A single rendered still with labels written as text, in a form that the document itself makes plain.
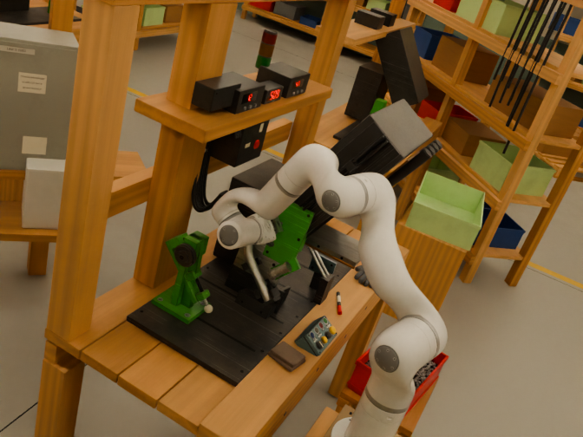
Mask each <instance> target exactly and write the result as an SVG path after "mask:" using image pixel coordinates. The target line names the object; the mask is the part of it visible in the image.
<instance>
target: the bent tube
mask: <svg viewBox="0 0 583 437"><path fill-rule="evenodd" d="M272 226H273V229H274V230H277V232H283V231H284V230H283V227H282V225H281V223H280V220H279V217H278V216H277V217H276V218H275V219H273V221H272ZM252 248H253V244H252V245H247V246H245V247H244V254H245V259H246V262H247V264H248V267H249V269H250V271H251V273H252V276H253V278H254V280H255V282H256V285H257V286H258V288H259V292H260V294H261V296H262V297H263V299H264V302H267V301H269V300H271V299H272V298H271V296H270V294H269V291H268V288H267V286H266V283H265V280H264V279H263V276H262V274H261V272H260V270H259V267H258V265H257V263H256V261H255V258H254V256H253V252H252Z"/></svg>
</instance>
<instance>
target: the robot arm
mask: <svg viewBox="0 0 583 437"><path fill-rule="evenodd" d="M338 167H339V161H338V158H337V156H336V155H335V154H334V153H333V152H332V151H331V150H330V149H329V148H327V147H325V146H322V145H319V144H309V145H306V146H304V147H302V148H300V149H299V150H298V151H297V152H296V153H295V154H294V155H293V156H292V157H291V158H290V159H289V160H288V161H287V162H286V163H285V164H284V165H283V166H282V167H281V169H280V170H279V171H278V172H277V173H276V174H275V175H274V176H273V177H272V178H271V179H270V180H269V181H268V182H267V184H266V185H265V186H264V187H263V188H262V189H261V190H259V189H255V188H251V187H240V188H235V189H232V190H231V191H229V192H227V193H225V194H224V195H223V196H222V197H221V198H220V199H219V200H218V201H217V202H216V203H215V205H214V206H213V208H212V215H213V218H214V219H215V221H216V222H217V224H218V225H219V228H218V230H217V239H218V241H219V243H220V245H221V246H223V247H224V248H226V249H228V250H232V249H236V248H240V247H243V246H247V245H252V244H254V245H264V244H267V245H269V246H270V247H272V246H274V242H273V241H274V240H275V239H276V234H277V230H274V229H273V226H272V221H273V219H275V218H276V217H277V216H279V215H280V214H281V213H282V212H283V211H284V210H285V209H286V208H287V207H288V206H289V205H291V204H292V203H293V202H294V201H295V200H296V199H297V198H298V197H299V196H300V195H301V194H303V193H304V192H305V191H306V190H307V189H308V188H309V187H310V186H311V185H312V186H313V189H314V192H315V197H316V201H317V203H318V205H319V207H320V208H321V209H322V210H323V211H324V212H326V213H328V214H329V215H331V216H333V217H335V218H340V219H345V218H349V217H353V216H356V215H360V217H361V220H362V229H361V236H360V239H359V243H358V254H359V257H360V260H361V263H362V266H363V268H364V272H365V275H366V277H367V278H368V281H369V283H370V286H371V288H372V289H373V290H374V291H375V293H376V294H377V295H378V296H379V297H380V298H381V299H382V300H383V301H385V302H386V303H387V304H388V305H389V306H390V307H391V308H392V309H393V311H394V312H395V314H396V317H397V320H398V322H397V323H395V324H393V325H391V326H389V327H388V328H387V329H385V330H384V331H383V332H381V333H380V334H379V335H378V337H377V338H376V339H375V341H374V342H373V343H372V345H371V347H370V353H369V360H370V365H371V375H370V378H369V380H368V382H367V384H366V386H365V388H364V391H363V393H362V396H361V398H360V400H359V402H358V404H357V407H356V409H355V412H354V414H353V415H352V417H348V418H344V419H342V420H340V421H338V422H337V423H336V424H335V425H334V427H333V429H332V430H331V437H395V434H396V431H397V429H398V428H399V426H400V424H401V422H402V420H403V417H404V416H405V414H406V412H407V410H408V408H409V405H410V403H411V402H412V399H413V397H414V394H415V391H416V388H415V383H414V381H413V377H414V376H415V374H416V372H417V371H418V370H419V369H420V368H421V367H422V366H424V365H425V364H427V363H428V362H430V361H431V360H433V359H434V358H435V357H437V356H438V355H439V354H440V353H441V352H442V351H443V350H444V348H445V346H446V343H447V340H448V333H447V329H446V326H445V324H444V321H443V320H442V318H441V316H440V314H439V313H438V312H437V310H436V309H435V307H434V306H433V305H432V303H431V302H430V301H429V300H428V298H427V297H426V296H424V295H423V293H422V292H421V291H420V290H419V289H418V287H417V286H416V285H415V283H414V282H413V280H412V279H411V277H410V275H409V273H408V271H407V268H406V266H405V263H404V261H403V257H402V254H401V252H400V250H399V247H398V244H397V241H396V233H395V216H396V197H395V194H394V191H393V188H392V186H391V184H390V182H389V181H388V180H387V179H386V178H385V177H384V176H383V175H382V174H379V173H358V174H353V175H349V176H343V175H342V174H341V173H339V172H338ZM238 203H241V204H244V205H246V206H248V207H249V208H251V209H252V210H253V211H254V212H256V213H255V214H253V215H251V216H249V217H247V218H245V217H244V216H243V215H242V214H241V212H240V211H239V209H238Z"/></svg>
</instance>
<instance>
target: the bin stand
mask: <svg viewBox="0 0 583 437"><path fill-rule="evenodd" d="M438 379H439V377H438ZM438 379H437V380H436V381H435V382H434V384H433V385H432V386H431V387H430V388H429V390H428V391H427V392H426V393H425V394H424V395H423V397H422V398H421V399H420V400H419V401H418V402H417V404H416V405H415V406H414V407H413V408H412V409H411V410H410V411H409V412H408V413H407V415H406V416H405V417H404V418H403V420H402V422H401V424H400V426H399V428H398V429H397V431H396V434H398V435H400V436H402V437H411V435H412V434H413V432H414V430H415V428H416V424H417V422H418V421H419V419H420V417H421V415H422V413H423V410H424V409H425V406H426V404H427V402H428V400H429V398H430V396H431V394H432V392H433V390H434V388H435V386H436V383H437V381H438ZM347 386H348V384H347V383H346V385H345V386H344V388H343V390H342V391H341V393H340V395H339V397H338V399H337V403H336V404H337V407H336V410H335V411H336V412H338V413H340V412H341V410H342V409H343V407H344V405H345V404H346V405H348V406H350V407H351V408H354V409H356V407H357V404H358V402H359V400H360V398H361V396H359V395H358V394H356V393H355V392H353V391H352V390H351V389H349V388H347Z"/></svg>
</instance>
